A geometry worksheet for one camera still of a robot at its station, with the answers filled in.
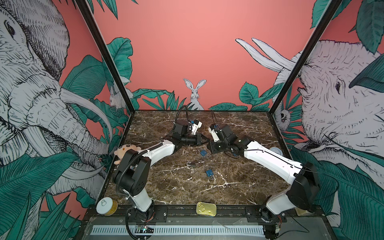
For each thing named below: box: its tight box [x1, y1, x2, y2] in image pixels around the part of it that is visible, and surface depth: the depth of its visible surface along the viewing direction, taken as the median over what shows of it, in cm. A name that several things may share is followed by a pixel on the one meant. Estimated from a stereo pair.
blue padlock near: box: [205, 165, 214, 177], surface depth 90 cm
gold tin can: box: [196, 201, 217, 217], surface depth 73 cm
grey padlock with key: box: [186, 161, 196, 167], surface depth 95 cm
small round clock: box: [269, 147, 283, 156], surface depth 97 cm
